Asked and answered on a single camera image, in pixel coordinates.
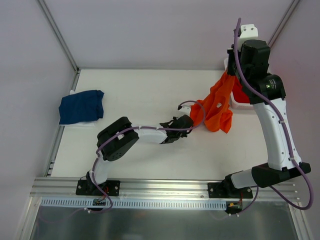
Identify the folded blue t shirt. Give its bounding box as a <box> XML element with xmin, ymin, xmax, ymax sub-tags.
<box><xmin>58</xmin><ymin>90</ymin><xmax>105</xmax><ymax>125</ymax></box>

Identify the white plastic basket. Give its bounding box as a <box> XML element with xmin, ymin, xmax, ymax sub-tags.
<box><xmin>223</xmin><ymin>57</ymin><xmax>255</xmax><ymax>110</ymax></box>

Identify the red t shirt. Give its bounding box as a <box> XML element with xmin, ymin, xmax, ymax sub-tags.
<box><xmin>232</xmin><ymin>78</ymin><xmax>250</xmax><ymax>104</ymax></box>

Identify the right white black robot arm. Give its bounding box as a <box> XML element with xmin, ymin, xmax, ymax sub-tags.
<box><xmin>223</xmin><ymin>39</ymin><xmax>311</xmax><ymax>198</ymax></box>

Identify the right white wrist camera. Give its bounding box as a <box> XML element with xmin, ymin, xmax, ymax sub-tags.
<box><xmin>236</xmin><ymin>24</ymin><xmax>259</xmax><ymax>41</ymax></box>

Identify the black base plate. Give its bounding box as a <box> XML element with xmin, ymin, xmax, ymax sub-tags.
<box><xmin>75</xmin><ymin>178</ymin><xmax>121</xmax><ymax>197</ymax></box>
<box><xmin>207</xmin><ymin>182</ymin><xmax>253</xmax><ymax>199</ymax></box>

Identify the orange t shirt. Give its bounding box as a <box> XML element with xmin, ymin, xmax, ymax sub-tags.
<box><xmin>190</xmin><ymin>72</ymin><xmax>236</xmax><ymax>134</ymax></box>

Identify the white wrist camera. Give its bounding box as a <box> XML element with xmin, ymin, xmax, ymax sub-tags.
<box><xmin>236</xmin><ymin>24</ymin><xmax>259</xmax><ymax>41</ymax></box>
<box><xmin>177</xmin><ymin>105</ymin><xmax>191</xmax><ymax>113</ymax></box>

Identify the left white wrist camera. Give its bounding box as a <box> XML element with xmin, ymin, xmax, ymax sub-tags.
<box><xmin>177</xmin><ymin>105</ymin><xmax>191</xmax><ymax>113</ymax></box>

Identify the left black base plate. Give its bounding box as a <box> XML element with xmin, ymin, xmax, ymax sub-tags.
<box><xmin>75</xmin><ymin>178</ymin><xmax>121</xmax><ymax>197</ymax></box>

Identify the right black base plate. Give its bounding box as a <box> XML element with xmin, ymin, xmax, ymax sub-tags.
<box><xmin>207</xmin><ymin>182</ymin><xmax>253</xmax><ymax>199</ymax></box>

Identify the white slotted cable duct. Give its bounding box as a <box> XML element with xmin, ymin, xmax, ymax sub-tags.
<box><xmin>40</xmin><ymin>197</ymin><xmax>227</xmax><ymax>211</ymax></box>

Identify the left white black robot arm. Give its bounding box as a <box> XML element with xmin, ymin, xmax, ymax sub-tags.
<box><xmin>85</xmin><ymin>114</ymin><xmax>194</xmax><ymax>195</ymax></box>

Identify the aluminium mounting rail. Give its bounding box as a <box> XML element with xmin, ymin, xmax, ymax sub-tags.
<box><xmin>29</xmin><ymin>176</ymin><xmax>301</xmax><ymax>202</ymax></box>

